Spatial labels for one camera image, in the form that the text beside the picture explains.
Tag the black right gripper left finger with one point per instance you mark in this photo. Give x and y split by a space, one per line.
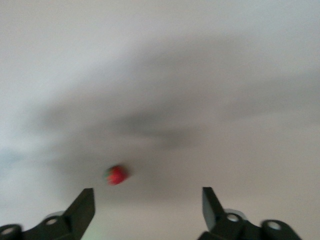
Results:
80 215

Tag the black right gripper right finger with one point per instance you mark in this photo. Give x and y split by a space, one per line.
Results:
215 215

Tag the red strawberry with green cap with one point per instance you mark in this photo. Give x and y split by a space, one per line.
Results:
116 175

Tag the brown table cover sheet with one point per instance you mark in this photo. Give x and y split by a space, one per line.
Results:
225 75

